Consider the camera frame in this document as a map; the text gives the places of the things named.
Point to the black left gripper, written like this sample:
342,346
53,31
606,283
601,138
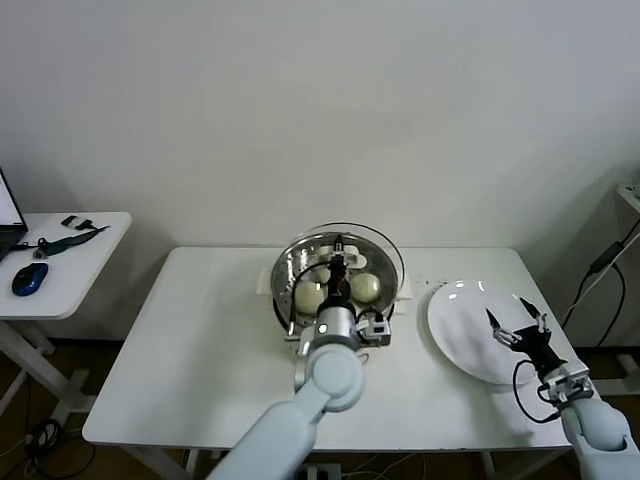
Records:
338,282

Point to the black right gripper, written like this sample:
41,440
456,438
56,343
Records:
537,345

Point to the white steamed baozi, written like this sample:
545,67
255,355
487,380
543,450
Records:
322,276
366,288
306,297

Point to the round glass pot lid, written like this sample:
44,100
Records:
380,250

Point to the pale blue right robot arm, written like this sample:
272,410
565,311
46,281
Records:
595,425

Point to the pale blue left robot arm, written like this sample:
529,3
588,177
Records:
330,380

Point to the perforated steel steamer basket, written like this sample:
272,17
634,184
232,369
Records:
282,272

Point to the large white plate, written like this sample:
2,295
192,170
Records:
460,325

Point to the white shelf stand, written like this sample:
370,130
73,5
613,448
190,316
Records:
631,202

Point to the white floor power strip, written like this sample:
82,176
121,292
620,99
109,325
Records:
320,472

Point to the white side table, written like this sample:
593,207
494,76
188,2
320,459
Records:
75,270

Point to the small black card device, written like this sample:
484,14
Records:
75,221

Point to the blue computer mouse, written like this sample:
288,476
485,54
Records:
30,277

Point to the black laptop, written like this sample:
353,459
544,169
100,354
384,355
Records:
6,200

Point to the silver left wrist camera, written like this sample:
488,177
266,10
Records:
375,330

